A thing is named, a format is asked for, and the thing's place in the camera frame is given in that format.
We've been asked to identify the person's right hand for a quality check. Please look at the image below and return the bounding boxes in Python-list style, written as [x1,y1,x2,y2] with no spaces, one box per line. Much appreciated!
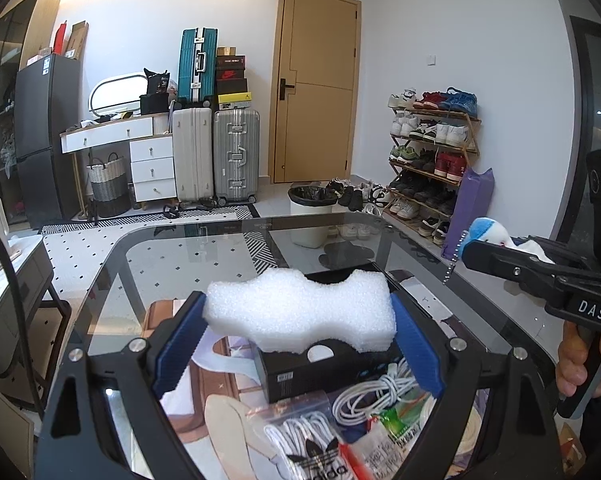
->
[555,317,601,401]

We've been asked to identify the blue white plush toy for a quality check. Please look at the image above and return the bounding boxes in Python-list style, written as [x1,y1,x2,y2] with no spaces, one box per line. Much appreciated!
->
[443,216,556,286]

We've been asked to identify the black paper bag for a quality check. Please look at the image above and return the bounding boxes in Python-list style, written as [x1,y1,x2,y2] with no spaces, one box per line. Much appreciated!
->
[139,67,174,116]

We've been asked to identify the white trash bin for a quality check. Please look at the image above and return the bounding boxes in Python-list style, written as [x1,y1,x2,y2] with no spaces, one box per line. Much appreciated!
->
[288,185,337,248]

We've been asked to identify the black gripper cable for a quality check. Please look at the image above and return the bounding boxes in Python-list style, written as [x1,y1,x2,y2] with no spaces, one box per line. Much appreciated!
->
[0,214,37,343]

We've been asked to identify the black white patterned rug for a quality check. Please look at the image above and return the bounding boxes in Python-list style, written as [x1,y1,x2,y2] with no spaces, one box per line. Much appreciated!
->
[43,204,287,268]

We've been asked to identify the teal suitcase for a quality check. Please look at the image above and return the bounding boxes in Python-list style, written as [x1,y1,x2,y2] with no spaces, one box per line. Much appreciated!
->
[178,27,218,107]

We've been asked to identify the group of shoes on floor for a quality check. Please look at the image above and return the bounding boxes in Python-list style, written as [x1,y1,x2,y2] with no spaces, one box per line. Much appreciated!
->
[325,177,396,241]

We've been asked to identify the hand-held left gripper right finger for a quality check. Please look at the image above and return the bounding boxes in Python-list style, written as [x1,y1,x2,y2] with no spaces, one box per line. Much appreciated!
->
[388,290,576,480]

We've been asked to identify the black refrigerator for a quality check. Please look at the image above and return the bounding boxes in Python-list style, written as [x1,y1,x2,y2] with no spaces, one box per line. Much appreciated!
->
[14,54,84,221]

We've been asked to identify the red packet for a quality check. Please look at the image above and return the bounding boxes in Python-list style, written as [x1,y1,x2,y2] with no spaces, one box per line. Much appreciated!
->
[339,442,379,480]

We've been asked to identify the white cable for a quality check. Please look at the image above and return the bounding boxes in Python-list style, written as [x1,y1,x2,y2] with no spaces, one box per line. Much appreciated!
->
[333,360,431,428]

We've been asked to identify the white foam piece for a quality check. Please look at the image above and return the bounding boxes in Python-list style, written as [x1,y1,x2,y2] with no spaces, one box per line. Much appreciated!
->
[204,267,399,353]

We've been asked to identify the silver suitcase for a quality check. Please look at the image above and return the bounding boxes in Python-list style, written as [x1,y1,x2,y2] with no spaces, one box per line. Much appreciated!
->
[212,108,261,207]

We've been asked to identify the green snack packet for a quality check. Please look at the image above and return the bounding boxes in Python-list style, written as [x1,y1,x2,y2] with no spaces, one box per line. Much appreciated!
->
[368,405,431,461]

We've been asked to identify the zip bag of white laces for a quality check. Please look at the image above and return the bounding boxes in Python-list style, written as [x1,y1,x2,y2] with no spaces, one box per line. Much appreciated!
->
[245,392,376,480]

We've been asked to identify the white vanity desk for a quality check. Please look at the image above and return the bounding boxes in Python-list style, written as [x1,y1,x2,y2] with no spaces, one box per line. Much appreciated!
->
[60,112,177,211]

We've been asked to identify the purple bag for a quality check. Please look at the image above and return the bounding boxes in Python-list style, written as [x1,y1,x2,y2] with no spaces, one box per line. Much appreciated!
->
[441,166,496,261]

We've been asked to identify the beige insole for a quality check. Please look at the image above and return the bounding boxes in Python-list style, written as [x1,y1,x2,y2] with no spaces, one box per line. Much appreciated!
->
[453,402,485,467]
[204,394,282,480]

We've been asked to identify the wooden door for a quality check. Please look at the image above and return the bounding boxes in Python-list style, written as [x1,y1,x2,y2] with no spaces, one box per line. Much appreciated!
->
[269,0,362,185]

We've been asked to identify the black glass wardrobe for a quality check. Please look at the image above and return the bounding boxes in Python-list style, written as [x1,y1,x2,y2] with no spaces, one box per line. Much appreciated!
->
[0,0,61,226]

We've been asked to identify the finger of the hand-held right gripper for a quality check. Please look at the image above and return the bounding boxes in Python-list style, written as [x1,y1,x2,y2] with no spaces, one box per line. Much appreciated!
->
[513,236,590,273]
[461,239,589,306]

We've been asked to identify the oval mirror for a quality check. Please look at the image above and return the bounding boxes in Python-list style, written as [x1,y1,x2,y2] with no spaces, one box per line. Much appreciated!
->
[89,71,148,117]

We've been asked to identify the white suitcase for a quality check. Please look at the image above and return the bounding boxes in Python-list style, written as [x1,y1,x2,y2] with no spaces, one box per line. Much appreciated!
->
[172,106,214,204]

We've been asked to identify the grey side table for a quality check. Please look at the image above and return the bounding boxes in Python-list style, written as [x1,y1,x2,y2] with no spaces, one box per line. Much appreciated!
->
[0,235,72,381]

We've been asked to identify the wooden shoe rack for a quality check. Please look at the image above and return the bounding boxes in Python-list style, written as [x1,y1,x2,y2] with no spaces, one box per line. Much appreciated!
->
[385,105,482,241]

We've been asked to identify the woven laundry basket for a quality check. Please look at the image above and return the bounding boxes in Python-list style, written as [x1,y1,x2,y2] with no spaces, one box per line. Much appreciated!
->
[86,152,132,217]

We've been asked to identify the row of shoes on rack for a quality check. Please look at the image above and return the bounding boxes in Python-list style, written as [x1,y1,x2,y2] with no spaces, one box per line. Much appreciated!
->
[385,87,481,247]

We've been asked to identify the black storage box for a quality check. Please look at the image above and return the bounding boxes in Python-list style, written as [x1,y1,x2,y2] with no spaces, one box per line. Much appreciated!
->
[253,261,421,406]

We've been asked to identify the tall cardboard box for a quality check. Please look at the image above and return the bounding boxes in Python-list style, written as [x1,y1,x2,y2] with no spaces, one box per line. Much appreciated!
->
[68,21,88,61]

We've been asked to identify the red flat box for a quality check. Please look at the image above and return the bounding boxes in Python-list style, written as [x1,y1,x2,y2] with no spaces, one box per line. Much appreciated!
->
[54,20,70,57]

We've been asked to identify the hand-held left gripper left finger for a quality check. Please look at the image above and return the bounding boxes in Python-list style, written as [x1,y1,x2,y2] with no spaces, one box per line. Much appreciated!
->
[33,291,211,480]

